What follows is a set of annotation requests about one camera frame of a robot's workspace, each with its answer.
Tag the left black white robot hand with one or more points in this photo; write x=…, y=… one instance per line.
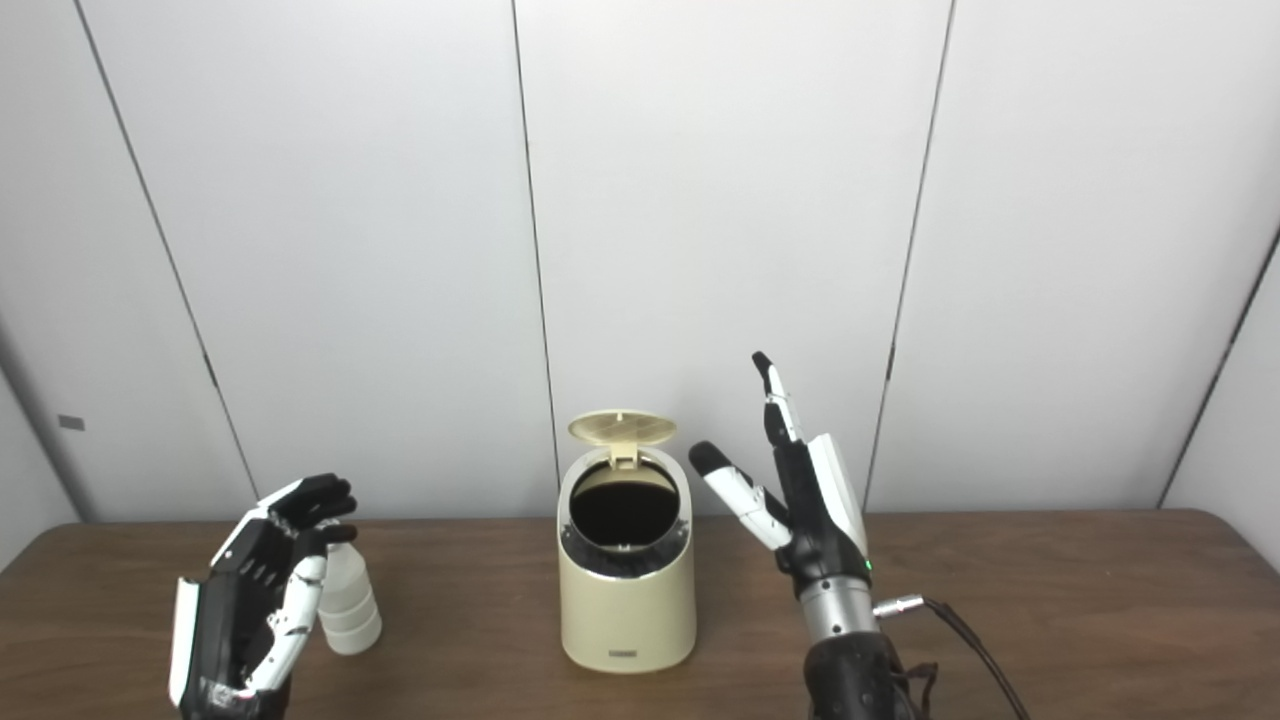
x=225, y=615

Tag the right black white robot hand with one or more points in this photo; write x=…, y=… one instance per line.
x=820, y=530

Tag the small white plastic bottle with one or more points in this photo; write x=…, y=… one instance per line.
x=352, y=605

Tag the round cream bin lid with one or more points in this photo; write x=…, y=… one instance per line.
x=622, y=427

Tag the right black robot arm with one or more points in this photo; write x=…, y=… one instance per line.
x=850, y=680

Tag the cream-colored bin body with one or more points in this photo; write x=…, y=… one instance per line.
x=626, y=620

